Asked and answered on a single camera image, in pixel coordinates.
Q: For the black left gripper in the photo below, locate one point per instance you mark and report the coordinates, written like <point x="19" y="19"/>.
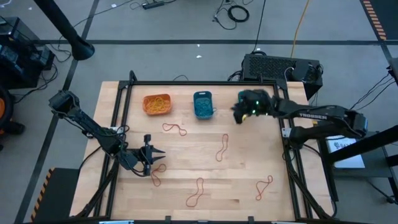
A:
<point x="146" y="158"/>

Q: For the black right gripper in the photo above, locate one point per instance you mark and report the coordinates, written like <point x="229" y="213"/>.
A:
<point x="255" y="102"/>

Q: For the red rubber band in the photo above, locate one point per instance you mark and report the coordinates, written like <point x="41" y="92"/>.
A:
<point x="196" y="194"/>
<point x="262" y="186"/>
<point x="156" y="175"/>
<point x="222" y="148"/>
<point x="178" y="128"/>

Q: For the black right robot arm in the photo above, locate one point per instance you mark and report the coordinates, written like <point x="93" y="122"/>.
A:
<point x="311" y="113"/>

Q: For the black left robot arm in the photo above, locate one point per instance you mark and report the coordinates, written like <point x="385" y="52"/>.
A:
<point x="87" y="123"/>

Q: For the blue-grey plastic basket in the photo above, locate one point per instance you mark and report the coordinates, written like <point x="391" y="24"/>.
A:
<point x="195" y="105"/>

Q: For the orange plastic basket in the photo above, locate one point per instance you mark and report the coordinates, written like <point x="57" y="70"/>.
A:
<point x="144" y="105"/>

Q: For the black computer case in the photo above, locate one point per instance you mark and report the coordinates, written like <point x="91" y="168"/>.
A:
<point x="270" y="67"/>

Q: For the black mat with striped edge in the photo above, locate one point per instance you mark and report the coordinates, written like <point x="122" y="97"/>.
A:
<point x="59" y="196"/>
<point x="388" y="15"/>

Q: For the white printed booklet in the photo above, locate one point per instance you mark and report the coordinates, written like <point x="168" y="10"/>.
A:
<point x="348" y="155"/>

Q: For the black diagonal beam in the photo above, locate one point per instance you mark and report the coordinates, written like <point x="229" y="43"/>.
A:
<point x="370" y="143"/>

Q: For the black power strip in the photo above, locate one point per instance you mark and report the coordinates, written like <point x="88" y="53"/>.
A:
<point x="153" y="5"/>

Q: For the black side table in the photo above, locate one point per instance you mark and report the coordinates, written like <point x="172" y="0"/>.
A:
<point x="376" y="169"/>

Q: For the orange and black machine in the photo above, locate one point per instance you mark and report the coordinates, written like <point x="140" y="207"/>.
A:
<point x="6" y="124"/>

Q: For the black pole stand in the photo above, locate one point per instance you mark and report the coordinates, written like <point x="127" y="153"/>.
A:
<point x="62" y="25"/>

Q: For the black equipment cart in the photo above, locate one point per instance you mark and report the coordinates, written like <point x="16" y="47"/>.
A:
<point x="21" y="62"/>

